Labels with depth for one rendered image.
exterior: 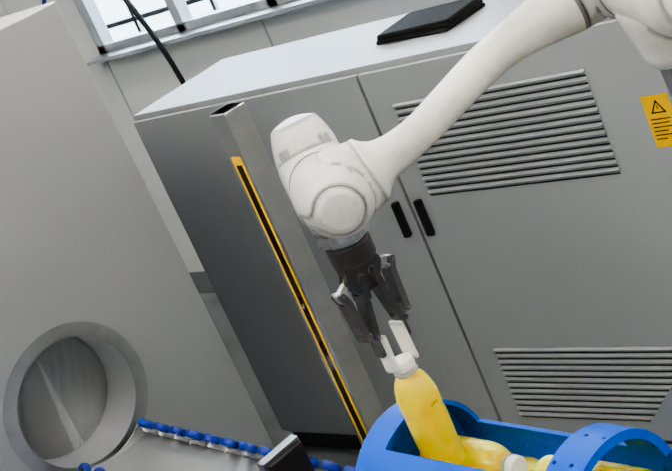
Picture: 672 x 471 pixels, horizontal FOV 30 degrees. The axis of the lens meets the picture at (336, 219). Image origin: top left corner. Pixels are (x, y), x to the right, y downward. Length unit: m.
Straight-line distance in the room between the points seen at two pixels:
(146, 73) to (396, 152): 4.65
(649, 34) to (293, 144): 0.54
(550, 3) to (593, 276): 1.77
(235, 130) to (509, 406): 1.78
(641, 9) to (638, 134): 1.55
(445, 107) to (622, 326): 1.94
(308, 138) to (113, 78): 4.73
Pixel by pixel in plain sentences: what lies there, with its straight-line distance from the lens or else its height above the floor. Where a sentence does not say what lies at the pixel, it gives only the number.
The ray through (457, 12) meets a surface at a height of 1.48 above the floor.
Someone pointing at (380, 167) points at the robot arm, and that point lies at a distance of 1.76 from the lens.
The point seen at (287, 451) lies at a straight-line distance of 2.57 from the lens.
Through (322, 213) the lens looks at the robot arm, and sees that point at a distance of 1.71.
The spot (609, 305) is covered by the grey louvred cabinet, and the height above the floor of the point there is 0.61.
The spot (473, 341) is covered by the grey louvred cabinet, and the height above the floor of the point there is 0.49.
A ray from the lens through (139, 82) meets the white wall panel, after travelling 6.44.
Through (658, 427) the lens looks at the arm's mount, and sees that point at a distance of 2.30.
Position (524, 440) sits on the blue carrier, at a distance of 2.22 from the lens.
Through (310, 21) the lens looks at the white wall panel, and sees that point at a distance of 5.51.
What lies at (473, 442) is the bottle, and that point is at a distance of 2.17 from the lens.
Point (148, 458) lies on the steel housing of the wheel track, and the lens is 3.19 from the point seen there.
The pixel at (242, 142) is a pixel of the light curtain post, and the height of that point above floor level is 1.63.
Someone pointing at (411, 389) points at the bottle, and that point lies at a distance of 2.05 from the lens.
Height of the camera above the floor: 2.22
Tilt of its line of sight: 18 degrees down
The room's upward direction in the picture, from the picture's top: 24 degrees counter-clockwise
